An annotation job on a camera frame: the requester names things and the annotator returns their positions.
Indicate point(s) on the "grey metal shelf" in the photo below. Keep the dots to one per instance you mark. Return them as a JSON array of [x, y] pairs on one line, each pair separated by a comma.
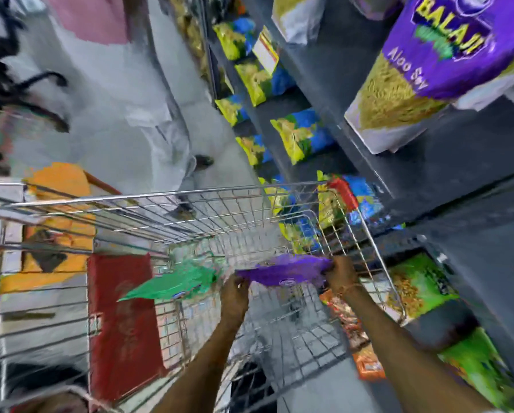
[[454, 167]]

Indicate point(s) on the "person's right forearm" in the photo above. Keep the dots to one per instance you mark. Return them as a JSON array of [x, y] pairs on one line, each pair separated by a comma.
[[403, 361]]

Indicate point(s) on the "person's left hand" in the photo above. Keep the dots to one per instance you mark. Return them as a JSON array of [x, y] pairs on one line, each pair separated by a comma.
[[235, 296]]

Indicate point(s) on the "orange yellow board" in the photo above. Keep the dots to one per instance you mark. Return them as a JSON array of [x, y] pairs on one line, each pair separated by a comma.
[[59, 184]]

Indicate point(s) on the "large green snack bag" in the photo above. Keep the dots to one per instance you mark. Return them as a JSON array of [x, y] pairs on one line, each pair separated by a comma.
[[420, 288], [482, 369]]

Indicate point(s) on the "person's right hand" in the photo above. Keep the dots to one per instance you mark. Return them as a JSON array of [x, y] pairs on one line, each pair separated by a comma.
[[342, 275]]

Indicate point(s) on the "orange snack packet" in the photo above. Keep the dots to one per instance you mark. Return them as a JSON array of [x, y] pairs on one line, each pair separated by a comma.
[[368, 365], [347, 316]]

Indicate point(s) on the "purple snack packet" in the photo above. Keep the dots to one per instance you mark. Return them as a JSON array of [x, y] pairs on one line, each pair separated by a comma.
[[282, 270]]

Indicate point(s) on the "small white yellow price tag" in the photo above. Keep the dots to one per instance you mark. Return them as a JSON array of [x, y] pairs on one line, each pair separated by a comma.
[[265, 49]]

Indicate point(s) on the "red panel board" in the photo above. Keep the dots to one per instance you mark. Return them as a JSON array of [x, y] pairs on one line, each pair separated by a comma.
[[125, 326]]

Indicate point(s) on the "green snack packet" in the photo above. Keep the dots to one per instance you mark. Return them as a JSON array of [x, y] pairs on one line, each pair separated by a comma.
[[175, 284]]

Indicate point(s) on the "row of yellow-blue snack packets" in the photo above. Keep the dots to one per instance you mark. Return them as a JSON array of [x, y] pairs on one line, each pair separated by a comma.
[[302, 133]]

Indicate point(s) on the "orange thread wristband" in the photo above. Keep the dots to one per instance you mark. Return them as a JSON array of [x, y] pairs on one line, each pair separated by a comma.
[[348, 289]]

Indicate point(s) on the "black chair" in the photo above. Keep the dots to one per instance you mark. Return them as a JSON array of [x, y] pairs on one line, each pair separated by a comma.
[[7, 81]]

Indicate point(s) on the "person's left forearm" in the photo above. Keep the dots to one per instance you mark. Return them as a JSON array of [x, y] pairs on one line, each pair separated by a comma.
[[201, 369]]

